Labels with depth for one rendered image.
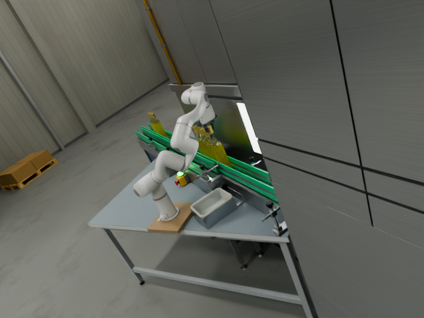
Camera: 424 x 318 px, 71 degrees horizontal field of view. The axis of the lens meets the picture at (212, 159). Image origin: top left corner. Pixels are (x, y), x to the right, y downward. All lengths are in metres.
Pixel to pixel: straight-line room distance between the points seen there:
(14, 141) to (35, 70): 2.03
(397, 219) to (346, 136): 0.19
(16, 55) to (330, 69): 9.22
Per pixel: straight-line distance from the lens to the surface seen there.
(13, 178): 7.86
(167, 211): 1.89
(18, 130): 9.07
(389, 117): 0.56
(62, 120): 9.64
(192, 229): 1.77
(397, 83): 0.53
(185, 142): 1.50
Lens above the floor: 1.76
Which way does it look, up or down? 24 degrees down
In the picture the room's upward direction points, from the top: 23 degrees counter-clockwise
